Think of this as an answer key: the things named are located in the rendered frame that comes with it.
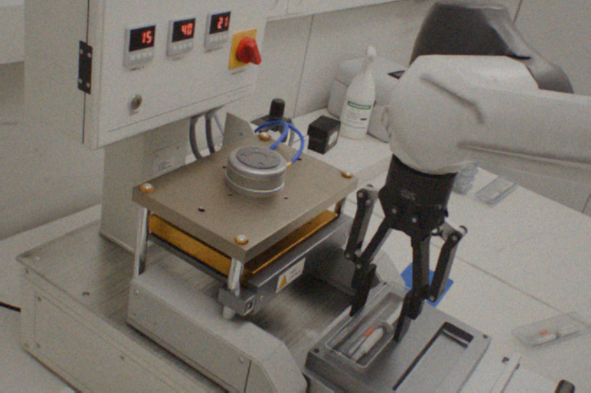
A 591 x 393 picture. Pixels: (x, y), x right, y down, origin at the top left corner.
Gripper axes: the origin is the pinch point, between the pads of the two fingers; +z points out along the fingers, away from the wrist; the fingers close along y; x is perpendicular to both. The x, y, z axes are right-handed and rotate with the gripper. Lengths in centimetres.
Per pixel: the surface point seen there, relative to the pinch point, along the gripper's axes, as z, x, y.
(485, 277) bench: 28, 63, 0
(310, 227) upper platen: -2.7, 4.2, -14.2
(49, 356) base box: 25, -17, -41
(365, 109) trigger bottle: 14, 92, -49
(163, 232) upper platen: -1.1, -10.1, -28.0
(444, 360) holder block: 5.4, 2.9, 8.7
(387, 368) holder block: 3.9, -5.6, 4.4
